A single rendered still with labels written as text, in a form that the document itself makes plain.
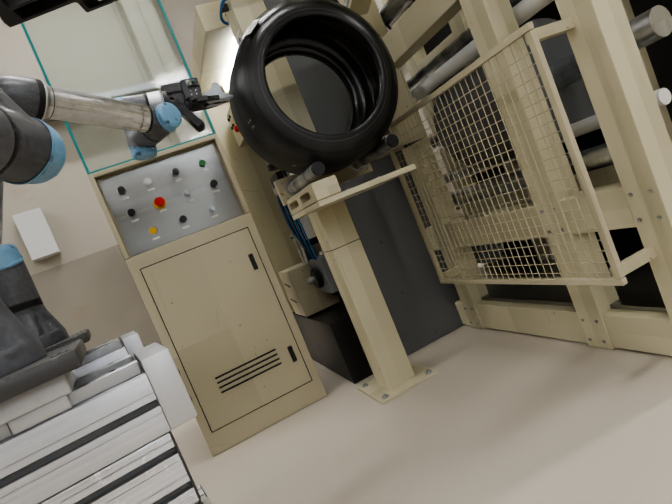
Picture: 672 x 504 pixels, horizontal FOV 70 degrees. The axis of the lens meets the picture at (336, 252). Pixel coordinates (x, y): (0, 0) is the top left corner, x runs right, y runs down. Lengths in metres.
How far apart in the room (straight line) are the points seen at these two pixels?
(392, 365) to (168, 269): 1.00
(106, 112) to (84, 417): 0.92
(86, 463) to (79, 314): 4.67
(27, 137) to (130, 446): 0.35
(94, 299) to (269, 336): 3.30
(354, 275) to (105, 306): 3.68
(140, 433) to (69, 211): 4.82
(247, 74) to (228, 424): 1.41
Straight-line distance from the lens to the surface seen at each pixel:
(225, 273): 2.14
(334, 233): 1.91
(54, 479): 0.63
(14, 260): 1.15
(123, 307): 5.28
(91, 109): 1.38
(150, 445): 0.63
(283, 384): 2.22
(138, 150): 1.56
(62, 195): 5.42
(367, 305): 1.95
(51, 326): 1.14
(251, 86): 1.57
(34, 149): 0.60
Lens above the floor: 0.74
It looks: 4 degrees down
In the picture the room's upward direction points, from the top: 22 degrees counter-clockwise
